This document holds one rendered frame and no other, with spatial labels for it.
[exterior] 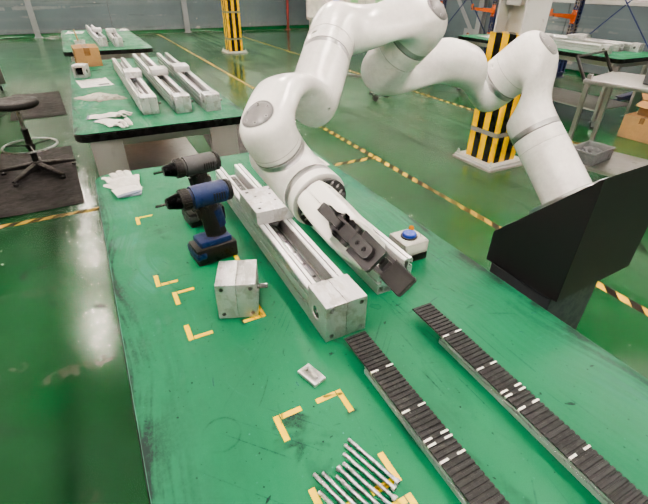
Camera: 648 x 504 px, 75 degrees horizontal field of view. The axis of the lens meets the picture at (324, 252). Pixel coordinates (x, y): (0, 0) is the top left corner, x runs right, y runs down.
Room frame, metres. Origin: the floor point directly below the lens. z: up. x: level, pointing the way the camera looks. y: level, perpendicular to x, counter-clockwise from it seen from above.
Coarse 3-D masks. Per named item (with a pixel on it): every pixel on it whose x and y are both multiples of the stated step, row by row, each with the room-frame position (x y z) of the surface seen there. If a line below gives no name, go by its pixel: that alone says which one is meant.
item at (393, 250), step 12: (372, 228) 1.02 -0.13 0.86; (384, 240) 0.95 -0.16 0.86; (336, 252) 1.02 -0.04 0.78; (396, 252) 0.90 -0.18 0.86; (348, 264) 0.96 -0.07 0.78; (408, 264) 0.87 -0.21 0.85; (360, 276) 0.90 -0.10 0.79; (372, 276) 0.85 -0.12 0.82; (372, 288) 0.85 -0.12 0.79; (384, 288) 0.84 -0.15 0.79
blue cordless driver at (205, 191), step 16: (176, 192) 0.98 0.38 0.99; (192, 192) 0.97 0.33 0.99; (208, 192) 0.98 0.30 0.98; (224, 192) 1.00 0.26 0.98; (176, 208) 0.94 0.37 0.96; (208, 208) 0.98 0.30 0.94; (208, 224) 0.99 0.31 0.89; (224, 224) 1.01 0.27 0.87; (192, 240) 1.00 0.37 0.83; (208, 240) 0.97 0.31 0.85; (224, 240) 0.99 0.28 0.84; (192, 256) 0.98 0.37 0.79; (208, 256) 0.96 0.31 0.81; (224, 256) 0.98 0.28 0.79
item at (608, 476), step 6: (606, 468) 0.37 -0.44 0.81; (612, 468) 0.37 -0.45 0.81; (600, 474) 0.36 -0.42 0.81; (606, 474) 0.36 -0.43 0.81; (612, 474) 0.36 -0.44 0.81; (618, 474) 0.36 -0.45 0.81; (594, 480) 0.35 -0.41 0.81; (600, 480) 0.35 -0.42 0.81; (606, 480) 0.35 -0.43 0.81; (612, 480) 0.35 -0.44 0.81; (600, 486) 0.34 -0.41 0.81; (606, 486) 0.34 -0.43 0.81
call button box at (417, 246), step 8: (400, 232) 1.04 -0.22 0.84; (416, 232) 1.04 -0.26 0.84; (392, 240) 1.02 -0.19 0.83; (400, 240) 1.00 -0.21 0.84; (408, 240) 1.00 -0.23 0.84; (416, 240) 1.00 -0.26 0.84; (424, 240) 1.00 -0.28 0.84; (408, 248) 0.97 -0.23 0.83; (416, 248) 0.98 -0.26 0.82; (424, 248) 1.00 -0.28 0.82; (416, 256) 0.98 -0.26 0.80; (424, 256) 1.00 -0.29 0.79
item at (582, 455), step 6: (588, 444) 0.41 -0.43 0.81; (576, 450) 0.40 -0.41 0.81; (582, 450) 0.40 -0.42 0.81; (588, 450) 0.40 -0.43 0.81; (594, 450) 0.40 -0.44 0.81; (570, 456) 0.39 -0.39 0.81; (576, 456) 0.39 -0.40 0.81; (582, 456) 0.39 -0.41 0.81; (588, 456) 0.39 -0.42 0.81; (594, 456) 0.39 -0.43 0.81; (576, 462) 0.38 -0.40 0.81; (582, 462) 0.38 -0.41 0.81
